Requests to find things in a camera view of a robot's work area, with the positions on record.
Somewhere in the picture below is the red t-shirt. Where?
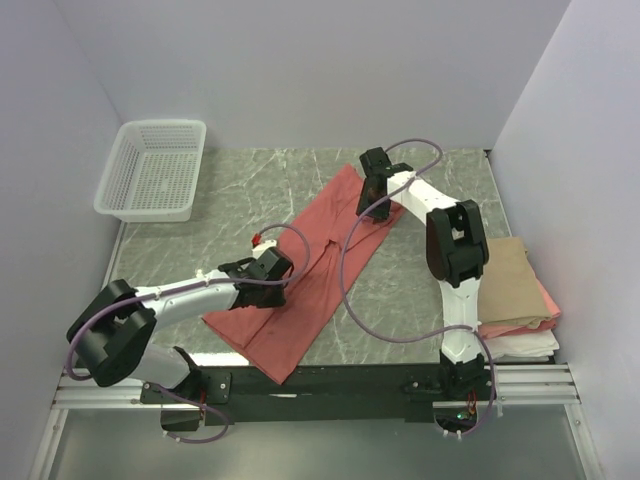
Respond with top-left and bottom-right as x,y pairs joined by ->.
203,163 -> 408,386

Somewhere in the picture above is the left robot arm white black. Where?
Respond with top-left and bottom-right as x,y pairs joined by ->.
65,247 -> 294,402

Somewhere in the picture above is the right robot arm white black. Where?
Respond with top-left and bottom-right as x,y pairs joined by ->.
356,147 -> 489,399

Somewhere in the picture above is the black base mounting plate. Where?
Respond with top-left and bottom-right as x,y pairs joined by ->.
139,363 -> 496,432

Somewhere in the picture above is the white plastic basket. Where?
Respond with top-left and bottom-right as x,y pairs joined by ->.
93,119 -> 207,223

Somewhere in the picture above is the folded tan t-shirt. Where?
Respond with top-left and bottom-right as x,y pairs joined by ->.
478,237 -> 551,328

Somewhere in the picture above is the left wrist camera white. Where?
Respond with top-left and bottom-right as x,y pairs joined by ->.
251,233 -> 278,256

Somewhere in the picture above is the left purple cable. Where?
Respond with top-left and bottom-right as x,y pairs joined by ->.
65,223 -> 313,445

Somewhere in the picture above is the purple cable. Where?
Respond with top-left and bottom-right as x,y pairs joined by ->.
339,137 -> 499,437
65,223 -> 313,445

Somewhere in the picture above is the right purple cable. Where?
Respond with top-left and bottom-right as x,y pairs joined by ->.
339,137 -> 499,437

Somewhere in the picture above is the aluminium rail frame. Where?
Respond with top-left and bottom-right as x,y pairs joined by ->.
27,219 -> 581,480

